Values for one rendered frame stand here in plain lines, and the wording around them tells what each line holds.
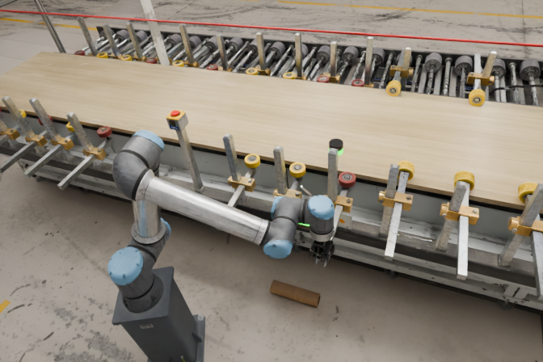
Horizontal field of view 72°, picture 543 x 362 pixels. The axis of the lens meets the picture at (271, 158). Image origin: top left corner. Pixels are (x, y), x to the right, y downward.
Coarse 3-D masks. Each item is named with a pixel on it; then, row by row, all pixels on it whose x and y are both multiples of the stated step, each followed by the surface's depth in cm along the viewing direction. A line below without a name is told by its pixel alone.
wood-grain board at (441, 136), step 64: (64, 64) 306; (128, 64) 295; (128, 128) 228; (192, 128) 222; (256, 128) 216; (320, 128) 210; (384, 128) 204; (448, 128) 199; (512, 128) 194; (448, 192) 168; (512, 192) 163
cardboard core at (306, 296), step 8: (272, 288) 231; (280, 288) 230; (288, 288) 229; (296, 288) 228; (288, 296) 228; (296, 296) 226; (304, 296) 225; (312, 296) 224; (320, 296) 229; (312, 304) 223
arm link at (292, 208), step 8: (280, 200) 135; (288, 200) 135; (296, 200) 134; (304, 200) 134; (272, 208) 134; (280, 208) 133; (288, 208) 132; (296, 208) 132; (304, 208) 132; (272, 216) 135; (288, 216) 130; (296, 216) 132; (304, 216) 132
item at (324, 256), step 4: (328, 240) 140; (312, 244) 146; (316, 244) 139; (320, 244) 139; (324, 244) 141; (328, 244) 145; (332, 244) 149; (312, 248) 146; (316, 248) 144; (320, 248) 144; (324, 248) 143; (328, 248) 144; (316, 252) 143; (320, 252) 143; (324, 252) 143; (328, 252) 143; (316, 256) 147; (320, 256) 144; (324, 256) 143; (328, 256) 145; (324, 260) 145
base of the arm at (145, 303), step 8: (160, 280) 179; (152, 288) 171; (160, 288) 175; (144, 296) 168; (152, 296) 171; (160, 296) 175; (128, 304) 169; (136, 304) 168; (144, 304) 169; (152, 304) 171; (136, 312) 171
